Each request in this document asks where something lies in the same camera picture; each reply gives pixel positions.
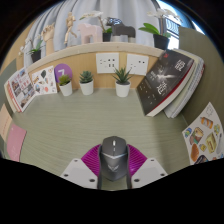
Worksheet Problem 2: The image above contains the wooden hand model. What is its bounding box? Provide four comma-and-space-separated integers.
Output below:
40, 22, 56, 56

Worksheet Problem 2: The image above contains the light grey curtain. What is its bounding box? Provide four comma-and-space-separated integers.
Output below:
23, 0, 161, 61

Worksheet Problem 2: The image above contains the dark grey computer mouse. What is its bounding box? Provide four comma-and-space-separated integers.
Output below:
99, 135, 130, 182

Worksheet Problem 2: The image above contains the white books stack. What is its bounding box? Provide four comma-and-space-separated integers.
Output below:
163, 49, 205, 119

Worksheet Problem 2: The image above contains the pink square mouse pad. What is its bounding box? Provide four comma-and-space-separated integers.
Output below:
6, 123, 28, 163

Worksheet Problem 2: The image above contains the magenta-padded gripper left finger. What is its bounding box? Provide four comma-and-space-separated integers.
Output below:
60, 143, 103, 190

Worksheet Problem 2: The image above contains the dark wooden horse figure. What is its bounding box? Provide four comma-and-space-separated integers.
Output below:
107, 18, 137, 43

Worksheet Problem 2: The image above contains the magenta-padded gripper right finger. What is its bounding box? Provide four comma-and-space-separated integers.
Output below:
125, 143, 168, 190

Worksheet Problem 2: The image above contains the white orchid in black pot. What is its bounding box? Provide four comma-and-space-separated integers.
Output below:
138, 8, 183, 51
18, 36, 44, 64

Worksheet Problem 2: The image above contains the white wall socket plate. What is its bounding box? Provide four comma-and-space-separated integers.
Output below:
126, 53, 150, 76
95, 52, 120, 74

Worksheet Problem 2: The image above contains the white orchid behind horse figures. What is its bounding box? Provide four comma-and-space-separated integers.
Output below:
79, 10, 114, 43

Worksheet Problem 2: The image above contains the food sticker sheet card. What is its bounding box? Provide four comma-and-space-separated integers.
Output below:
181, 101, 224, 166

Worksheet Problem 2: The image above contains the white sticker sheet card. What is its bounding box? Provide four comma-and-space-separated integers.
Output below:
30, 65, 58, 96

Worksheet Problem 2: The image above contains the pink wooden horse figure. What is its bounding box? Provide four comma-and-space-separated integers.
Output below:
77, 22, 103, 45

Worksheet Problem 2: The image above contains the red-edged photo magazine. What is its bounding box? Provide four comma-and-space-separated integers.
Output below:
4, 67, 37, 113

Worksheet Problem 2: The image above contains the black cover book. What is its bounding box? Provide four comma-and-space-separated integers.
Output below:
135, 49, 195, 118

